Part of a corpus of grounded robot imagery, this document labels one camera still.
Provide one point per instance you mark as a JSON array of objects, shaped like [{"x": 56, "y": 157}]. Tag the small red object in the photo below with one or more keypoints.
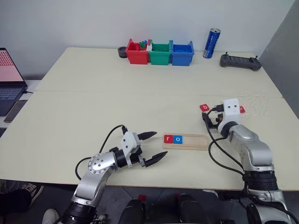
[{"x": 142, "y": 198}]

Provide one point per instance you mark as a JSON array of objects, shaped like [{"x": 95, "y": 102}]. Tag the smartphone on side desk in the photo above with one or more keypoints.
[{"x": 15, "y": 110}]

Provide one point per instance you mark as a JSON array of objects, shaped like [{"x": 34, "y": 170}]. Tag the blue plastic bin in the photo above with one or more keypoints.
[{"x": 181, "y": 58}]

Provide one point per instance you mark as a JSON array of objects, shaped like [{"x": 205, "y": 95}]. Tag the wooden letter tray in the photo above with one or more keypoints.
[{"x": 196, "y": 141}]

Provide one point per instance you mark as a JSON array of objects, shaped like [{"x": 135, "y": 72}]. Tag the black flat device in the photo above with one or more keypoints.
[{"x": 2, "y": 132}]

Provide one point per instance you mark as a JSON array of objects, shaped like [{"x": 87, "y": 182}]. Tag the blue drink can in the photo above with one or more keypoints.
[{"x": 211, "y": 44}]

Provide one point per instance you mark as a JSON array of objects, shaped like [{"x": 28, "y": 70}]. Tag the white side table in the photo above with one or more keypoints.
[{"x": 32, "y": 83}]

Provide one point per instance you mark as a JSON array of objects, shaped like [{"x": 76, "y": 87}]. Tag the black round holder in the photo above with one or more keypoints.
[{"x": 122, "y": 53}]

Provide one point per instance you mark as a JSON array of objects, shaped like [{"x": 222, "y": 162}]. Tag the white plastic piece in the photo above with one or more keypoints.
[{"x": 149, "y": 47}]

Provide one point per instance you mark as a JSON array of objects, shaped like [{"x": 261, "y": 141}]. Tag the black white sneaker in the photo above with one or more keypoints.
[{"x": 35, "y": 192}]

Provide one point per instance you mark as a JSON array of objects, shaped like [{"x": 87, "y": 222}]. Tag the green plastic bin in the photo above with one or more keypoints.
[{"x": 160, "y": 58}]

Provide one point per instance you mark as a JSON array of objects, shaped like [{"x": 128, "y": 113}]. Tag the dark laptop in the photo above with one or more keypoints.
[{"x": 9, "y": 70}]

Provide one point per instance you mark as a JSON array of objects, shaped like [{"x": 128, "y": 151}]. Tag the grey handheld controller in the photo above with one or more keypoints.
[{"x": 240, "y": 63}]

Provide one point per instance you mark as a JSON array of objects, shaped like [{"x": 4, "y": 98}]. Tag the blue toy brick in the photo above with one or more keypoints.
[{"x": 146, "y": 42}]

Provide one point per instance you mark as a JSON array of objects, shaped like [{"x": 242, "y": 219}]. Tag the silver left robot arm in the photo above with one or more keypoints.
[{"x": 95, "y": 163}]

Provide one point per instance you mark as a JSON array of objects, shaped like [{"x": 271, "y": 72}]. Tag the red plastic bin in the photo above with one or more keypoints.
[{"x": 137, "y": 57}]

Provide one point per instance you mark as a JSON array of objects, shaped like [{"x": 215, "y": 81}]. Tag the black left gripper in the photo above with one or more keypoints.
[{"x": 135, "y": 159}]

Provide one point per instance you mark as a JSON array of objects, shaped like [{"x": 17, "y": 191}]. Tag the blue letter o block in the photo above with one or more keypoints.
[{"x": 178, "y": 139}]

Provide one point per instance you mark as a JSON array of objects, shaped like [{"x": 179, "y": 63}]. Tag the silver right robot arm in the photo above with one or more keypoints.
[{"x": 257, "y": 149}]

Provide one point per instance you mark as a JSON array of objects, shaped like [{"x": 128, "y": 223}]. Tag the dark rounded shape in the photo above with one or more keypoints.
[
  {"x": 133, "y": 212},
  {"x": 191, "y": 210}
]

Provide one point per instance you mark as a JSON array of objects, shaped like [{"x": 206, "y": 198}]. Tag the red letter b block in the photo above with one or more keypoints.
[{"x": 205, "y": 107}]

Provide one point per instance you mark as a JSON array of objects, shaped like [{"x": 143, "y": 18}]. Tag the black trouser leg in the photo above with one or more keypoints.
[{"x": 11, "y": 198}]

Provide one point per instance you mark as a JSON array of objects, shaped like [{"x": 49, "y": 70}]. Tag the red letter r block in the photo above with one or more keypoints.
[{"x": 166, "y": 140}]

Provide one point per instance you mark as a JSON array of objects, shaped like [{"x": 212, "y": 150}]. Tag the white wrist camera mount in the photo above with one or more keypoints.
[
  {"x": 231, "y": 113},
  {"x": 128, "y": 141}
]

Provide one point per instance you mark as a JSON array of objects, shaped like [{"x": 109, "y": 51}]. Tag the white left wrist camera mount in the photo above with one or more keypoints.
[{"x": 128, "y": 141}]

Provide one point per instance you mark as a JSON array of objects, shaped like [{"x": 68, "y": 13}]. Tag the green toy brick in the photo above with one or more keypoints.
[{"x": 142, "y": 44}]

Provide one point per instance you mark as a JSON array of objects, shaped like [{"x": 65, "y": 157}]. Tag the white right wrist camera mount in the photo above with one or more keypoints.
[{"x": 231, "y": 113}]

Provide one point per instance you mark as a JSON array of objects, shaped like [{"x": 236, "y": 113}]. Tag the red letter o block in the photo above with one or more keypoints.
[{"x": 242, "y": 109}]

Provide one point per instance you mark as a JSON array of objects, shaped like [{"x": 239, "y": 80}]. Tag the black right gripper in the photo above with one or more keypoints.
[{"x": 216, "y": 120}]

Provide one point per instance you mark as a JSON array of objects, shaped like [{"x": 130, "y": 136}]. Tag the white rounded object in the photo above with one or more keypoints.
[{"x": 50, "y": 217}]

